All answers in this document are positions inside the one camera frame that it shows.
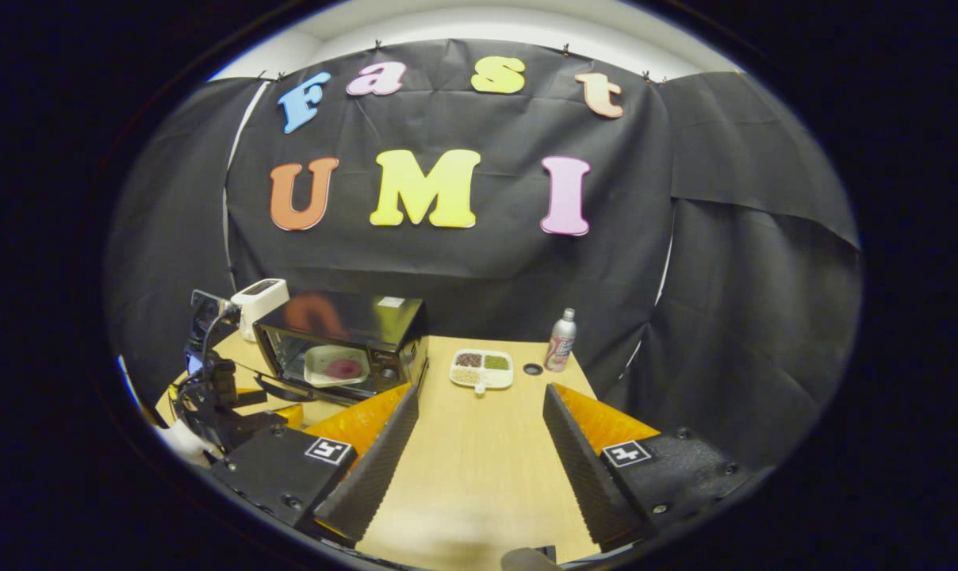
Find pink label drink bottle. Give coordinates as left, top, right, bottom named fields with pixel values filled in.
left=544, top=308, right=577, bottom=374

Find white divided tray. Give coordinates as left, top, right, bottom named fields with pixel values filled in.
left=449, top=349, right=515, bottom=396

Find white square plate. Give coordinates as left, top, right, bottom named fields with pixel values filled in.
left=305, top=345, right=371, bottom=387

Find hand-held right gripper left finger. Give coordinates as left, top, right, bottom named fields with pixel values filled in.
left=209, top=382, right=420, bottom=544

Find white toaster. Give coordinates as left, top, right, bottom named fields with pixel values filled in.
left=231, top=278, right=290, bottom=343

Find black electric oven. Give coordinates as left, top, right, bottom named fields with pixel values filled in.
left=253, top=289, right=430, bottom=405

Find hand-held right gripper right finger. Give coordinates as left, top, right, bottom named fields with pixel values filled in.
left=542, top=383, right=773, bottom=552

